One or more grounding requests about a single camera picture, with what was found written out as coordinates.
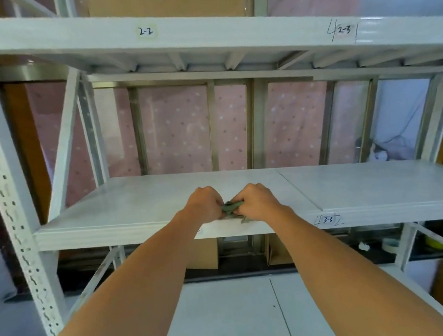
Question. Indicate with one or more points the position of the person's left forearm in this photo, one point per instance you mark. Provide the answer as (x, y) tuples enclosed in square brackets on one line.
[(132, 299)]

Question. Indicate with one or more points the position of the pink dotted curtain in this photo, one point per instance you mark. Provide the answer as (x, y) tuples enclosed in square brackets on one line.
[(176, 131)]

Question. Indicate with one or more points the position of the white crumpled paper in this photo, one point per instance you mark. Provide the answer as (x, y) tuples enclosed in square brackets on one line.
[(364, 246)]

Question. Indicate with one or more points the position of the metal sliding window frame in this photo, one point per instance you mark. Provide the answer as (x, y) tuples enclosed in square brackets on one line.
[(260, 124)]

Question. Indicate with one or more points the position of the open brown cardboard box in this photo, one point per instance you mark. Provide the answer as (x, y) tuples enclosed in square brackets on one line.
[(278, 251), (205, 255)]

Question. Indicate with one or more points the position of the person's right hand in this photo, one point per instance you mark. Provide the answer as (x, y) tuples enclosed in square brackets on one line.
[(262, 203)]

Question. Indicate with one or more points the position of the person's left hand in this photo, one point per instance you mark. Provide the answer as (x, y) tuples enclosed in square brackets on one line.
[(205, 207)]

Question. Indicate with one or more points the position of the person's right forearm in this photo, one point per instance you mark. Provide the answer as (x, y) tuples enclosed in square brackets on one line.
[(356, 281)]

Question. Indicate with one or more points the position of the yellow green bowl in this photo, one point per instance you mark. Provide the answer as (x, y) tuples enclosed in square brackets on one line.
[(436, 243)]

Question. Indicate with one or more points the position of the green cleaning cloth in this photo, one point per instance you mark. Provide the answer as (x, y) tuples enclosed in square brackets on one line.
[(229, 208)]

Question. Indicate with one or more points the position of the white metal shelving rack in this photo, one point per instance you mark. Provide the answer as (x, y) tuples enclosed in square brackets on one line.
[(132, 207)]

